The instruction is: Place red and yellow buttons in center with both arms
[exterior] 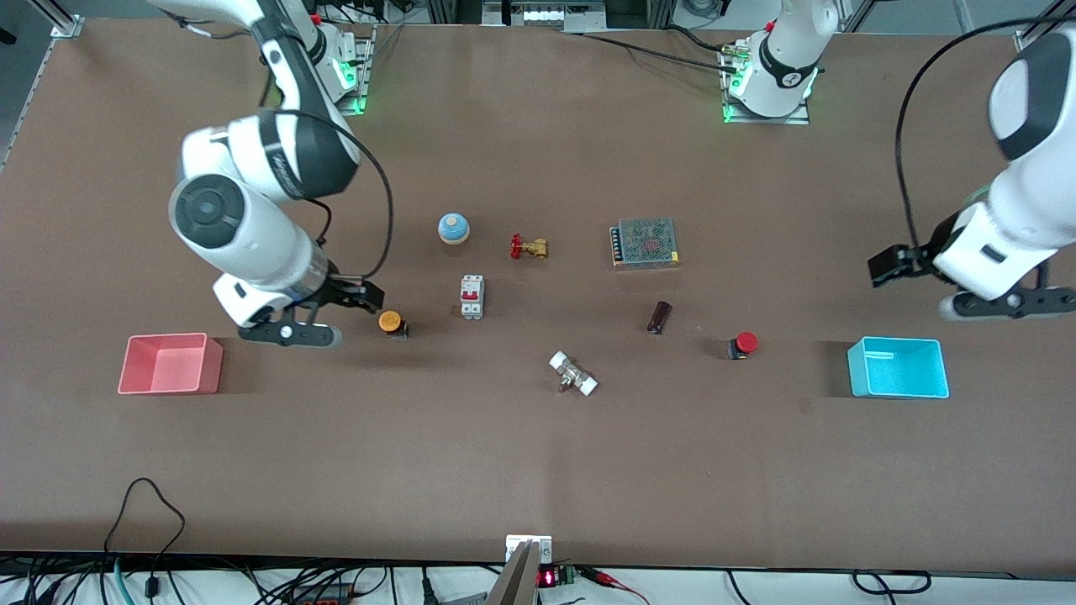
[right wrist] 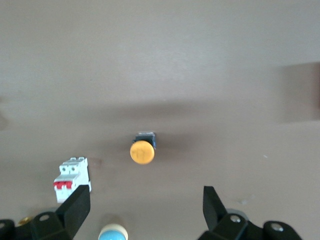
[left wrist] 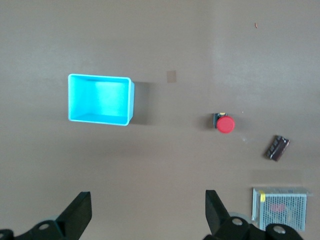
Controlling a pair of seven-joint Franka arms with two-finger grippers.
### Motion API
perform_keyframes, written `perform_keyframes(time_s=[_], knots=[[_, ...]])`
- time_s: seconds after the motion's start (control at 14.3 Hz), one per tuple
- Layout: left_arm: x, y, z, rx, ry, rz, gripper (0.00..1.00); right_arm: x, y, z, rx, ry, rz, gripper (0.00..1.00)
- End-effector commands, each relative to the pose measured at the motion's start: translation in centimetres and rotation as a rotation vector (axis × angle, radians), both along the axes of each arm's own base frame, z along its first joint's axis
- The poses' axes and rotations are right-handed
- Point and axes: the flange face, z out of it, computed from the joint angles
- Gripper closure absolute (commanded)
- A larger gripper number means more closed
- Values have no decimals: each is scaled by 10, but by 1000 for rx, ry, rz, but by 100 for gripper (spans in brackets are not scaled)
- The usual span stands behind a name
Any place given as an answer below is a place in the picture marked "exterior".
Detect pink plastic bin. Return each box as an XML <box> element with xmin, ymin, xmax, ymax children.
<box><xmin>118</xmin><ymin>333</ymin><xmax>224</xmax><ymax>396</ymax></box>

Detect black looped table cable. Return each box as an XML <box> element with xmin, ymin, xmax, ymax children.
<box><xmin>103</xmin><ymin>477</ymin><xmax>187</xmax><ymax>599</ymax></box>

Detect metal mesh power supply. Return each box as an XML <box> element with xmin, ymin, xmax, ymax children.
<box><xmin>609</xmin><ymin>217</ymin><xmax>681</xmax><ymax>271</ymax></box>

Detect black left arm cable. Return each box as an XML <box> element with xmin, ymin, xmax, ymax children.
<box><xmin>894</xmin><ymin>15</ymin><xmax>1076</xmax><ymax>253</ymax></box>

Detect black coiled cable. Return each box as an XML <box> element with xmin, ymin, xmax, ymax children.
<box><xmin>852</xmin><ymin>570</ymin><xmax>933</xmax><ymax>597</ymax></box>

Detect blue plastic bin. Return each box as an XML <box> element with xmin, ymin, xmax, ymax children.
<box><xmin>847</xmin><ymin>336</ymin><xmax>950</xmax><ymax>399</ymax></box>

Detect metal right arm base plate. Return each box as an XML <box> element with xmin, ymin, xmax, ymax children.
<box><xmin>333</xmin><ymin>24</ymin><xmax>376</xmax><ymax>117</ymax></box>

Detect aluminium frame corner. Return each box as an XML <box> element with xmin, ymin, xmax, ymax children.
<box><xmin>1013</xmin><ymin>0</ymin><xmax>1076</xmax><ymax>57</ymax></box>
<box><xmin>24</xmin><ymin>0</ymin><xmax>86</xmax><ymax>39</ymax></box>

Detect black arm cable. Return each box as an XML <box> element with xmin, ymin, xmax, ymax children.
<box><xmin>256</xmin><ymin>50</ymin><xmax>395</xmax><ymax>283</ymax></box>
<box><xmin>894</xmin><ymin>15</ymin><xmax>1076</xmax><ymax>253</ymax></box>

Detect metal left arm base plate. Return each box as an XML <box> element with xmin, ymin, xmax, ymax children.
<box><xmin>721</xmin><ymin>44</ymin><xmax>811</xmax><ymax>126</ymax></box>

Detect black base power cable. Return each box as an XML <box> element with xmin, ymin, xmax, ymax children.
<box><xmin>572</xmin><ymin>25</ymin><xmax>749</xmax><ymax>71</ymax></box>

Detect grey metal equipment box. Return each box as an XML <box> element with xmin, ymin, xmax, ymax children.
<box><xmin>482</xmin><ymin>0</ymin><xmax>608</xmax><ymax>32</ymax></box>

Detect grey camera mount bar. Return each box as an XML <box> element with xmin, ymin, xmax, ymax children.
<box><xmin>486</xmin><ymin>540</ymin><xmax>540</xmax><ymax>605</ymax></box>

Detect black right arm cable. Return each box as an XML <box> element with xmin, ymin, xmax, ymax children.
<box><xmin>256</xmin><ymin>50</ymin><xmax>395</xmax><ymax>283</ymax></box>

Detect metal fitting white caps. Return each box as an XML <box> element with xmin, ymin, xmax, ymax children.
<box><xmin>548</xmin><ymin>350</ymin><xmax>599</xmax><ymax>397</ymax></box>

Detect white mount bracket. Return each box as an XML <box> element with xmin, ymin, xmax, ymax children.
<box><xmin>505</xmin><ymin>534</ymin><xmax>554</xmax><ymax>565</ymax></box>

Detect red clip lead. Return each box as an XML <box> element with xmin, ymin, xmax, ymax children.
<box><xmin>578</xmin><ymin>568</ymin><xmax>651</xmax><ymax>605</ymax></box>

